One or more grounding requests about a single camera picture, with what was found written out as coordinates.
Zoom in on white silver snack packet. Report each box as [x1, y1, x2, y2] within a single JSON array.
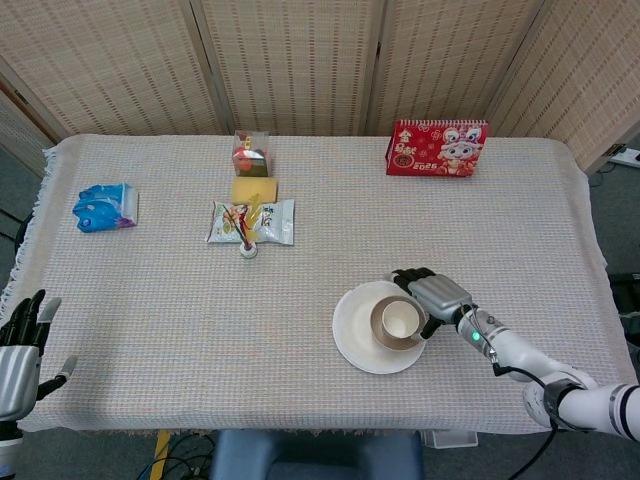
[[248, 198, 297, 247]]

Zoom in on beige woven tablecloth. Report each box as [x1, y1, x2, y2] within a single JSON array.
[[0, 133, 640, 436]]

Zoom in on clear plastic box with toy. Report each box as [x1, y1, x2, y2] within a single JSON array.
[[230, 130, 274, 178]]

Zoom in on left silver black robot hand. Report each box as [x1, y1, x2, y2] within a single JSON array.
[[0, 288, 79, 424]]

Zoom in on white power strip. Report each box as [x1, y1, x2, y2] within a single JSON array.
[[609, 144, 640, 168]]

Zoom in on large white paper plate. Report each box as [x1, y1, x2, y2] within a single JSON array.
[[332, 281, 428, 375]]

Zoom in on blue tissue pack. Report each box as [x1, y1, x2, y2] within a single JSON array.
[[72, 182, 140, 234]]

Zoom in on yellow sponge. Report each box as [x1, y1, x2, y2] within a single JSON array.
[[230, 175, 279, 206]]

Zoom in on white paper cup blue print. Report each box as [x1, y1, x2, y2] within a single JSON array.
[[382, 300, 423, 341]]

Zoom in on snack packet with green print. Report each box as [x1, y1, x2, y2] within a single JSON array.
[[206, 200, 251, 245]]

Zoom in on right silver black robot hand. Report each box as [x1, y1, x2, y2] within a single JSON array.
[[384, 267, 474, 341]]

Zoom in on beige bowl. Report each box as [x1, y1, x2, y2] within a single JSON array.
[[369, 295, 429, 350]]

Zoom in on blue chair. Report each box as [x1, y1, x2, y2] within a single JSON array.
[[209, 429, 427, 480]]

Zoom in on woven folding screen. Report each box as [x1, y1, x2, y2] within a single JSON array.
[[0, 0, 640, 177]]

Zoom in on red desk calendar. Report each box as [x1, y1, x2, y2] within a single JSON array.
[[385, 118, 491, 178]]

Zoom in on colourful feather shuttlecock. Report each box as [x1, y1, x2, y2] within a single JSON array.
[[226, 192, 266, 260]]

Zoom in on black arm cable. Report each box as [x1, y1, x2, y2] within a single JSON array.
[[492, 362, 589, 480]]

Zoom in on floor cables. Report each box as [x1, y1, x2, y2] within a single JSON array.
[[138, 433, 217, 480]]

